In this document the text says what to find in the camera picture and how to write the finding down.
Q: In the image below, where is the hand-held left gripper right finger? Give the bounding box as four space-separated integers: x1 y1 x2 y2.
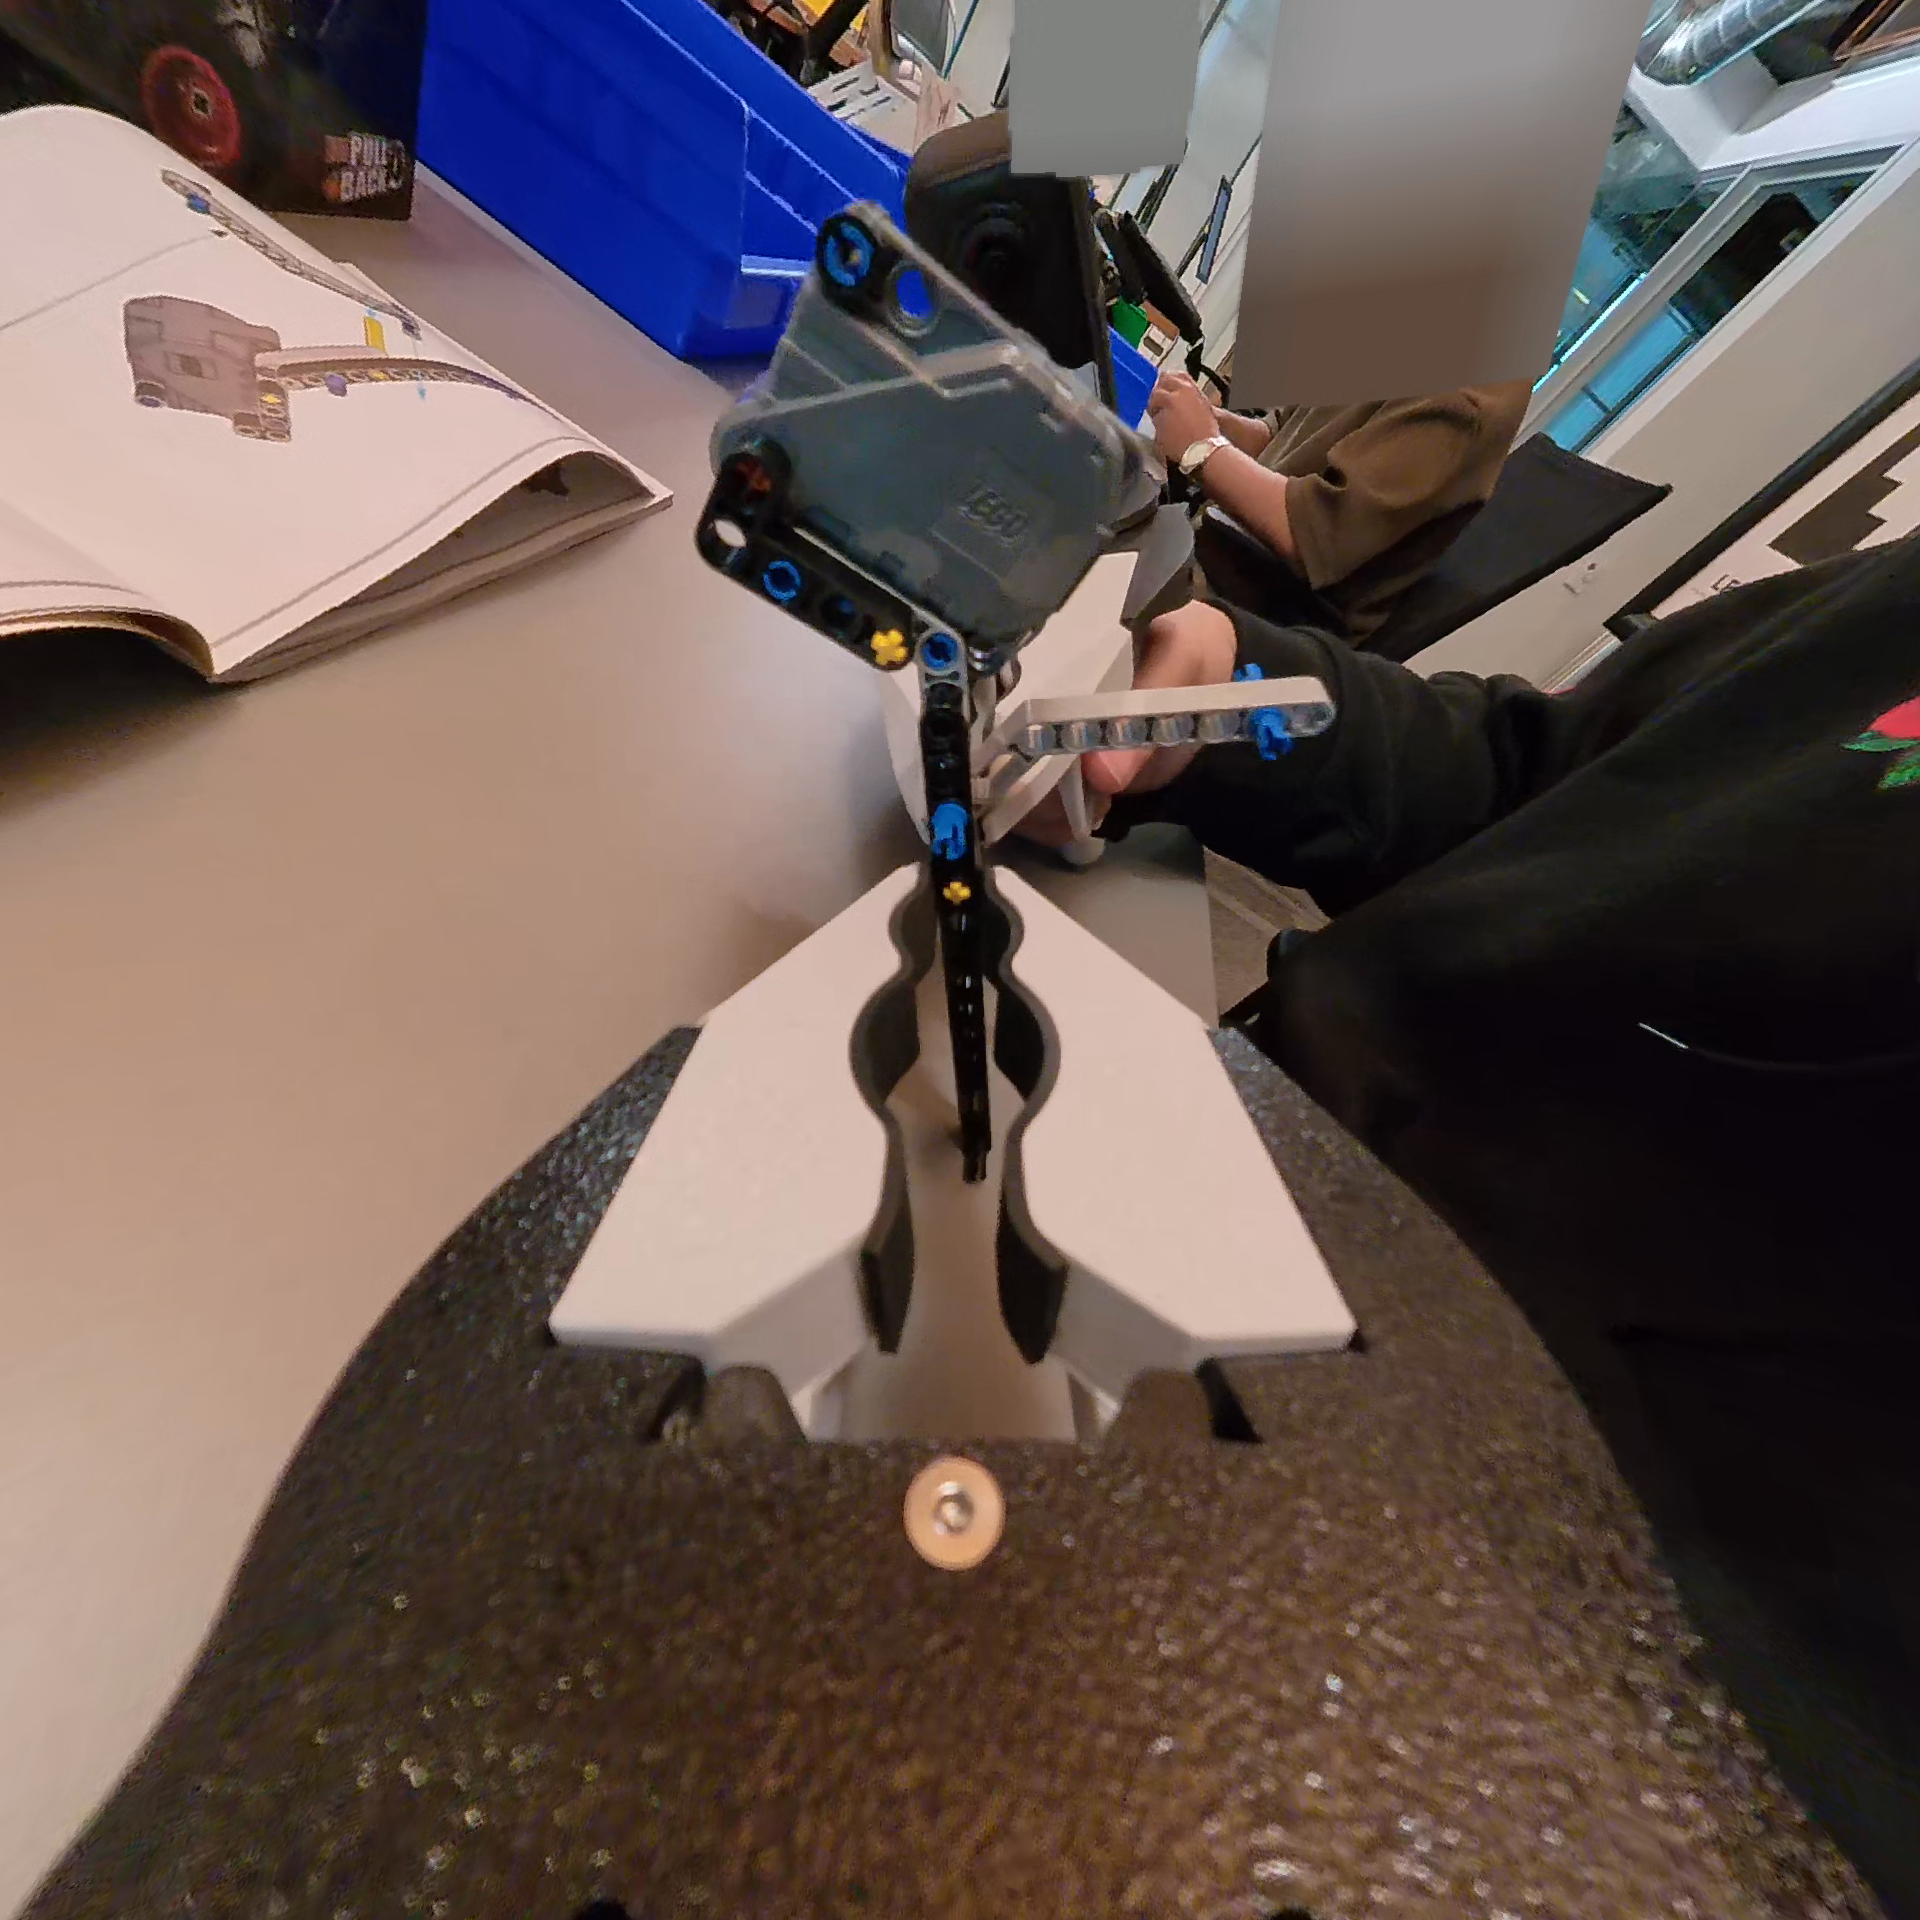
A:
986 863 1361 1433

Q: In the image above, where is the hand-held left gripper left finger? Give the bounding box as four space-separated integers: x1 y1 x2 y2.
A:
546 863 943 1445

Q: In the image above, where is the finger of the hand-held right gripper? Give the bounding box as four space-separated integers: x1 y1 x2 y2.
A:
881 662 942 845
975 547 1145 874

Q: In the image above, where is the light grey toy brick beam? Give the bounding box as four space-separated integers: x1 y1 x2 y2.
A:
980 655 1343 807

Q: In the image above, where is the short black toy brick beam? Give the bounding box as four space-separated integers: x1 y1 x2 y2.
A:
690 451 934 673

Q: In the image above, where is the dark grey toy motor block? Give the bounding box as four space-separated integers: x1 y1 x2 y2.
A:
704 198 1161 681

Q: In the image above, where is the person's right forearm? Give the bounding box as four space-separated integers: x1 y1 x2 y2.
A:
1105 597 1503 922

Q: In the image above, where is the beige desk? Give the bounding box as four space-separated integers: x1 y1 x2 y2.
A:
0 162 1220 1920

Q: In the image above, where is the person's right hand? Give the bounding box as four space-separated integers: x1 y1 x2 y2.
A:
1078 597 1257 845

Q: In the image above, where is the blue storage bin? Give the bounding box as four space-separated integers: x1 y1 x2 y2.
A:
413 0 920 365

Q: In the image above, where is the operator in black sweatshirt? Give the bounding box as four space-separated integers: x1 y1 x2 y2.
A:
1257 529 1920 1920

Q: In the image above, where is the black chair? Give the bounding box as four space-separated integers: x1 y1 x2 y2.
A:
1345 431 1677 665

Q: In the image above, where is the open instruction booklet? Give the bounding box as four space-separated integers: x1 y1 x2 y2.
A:
0 103 677 687

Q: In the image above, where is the black toy set box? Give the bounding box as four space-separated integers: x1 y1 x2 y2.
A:
0 0 431 227

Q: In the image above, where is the framed marker poster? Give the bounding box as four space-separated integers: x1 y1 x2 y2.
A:
1602 393 1920 649

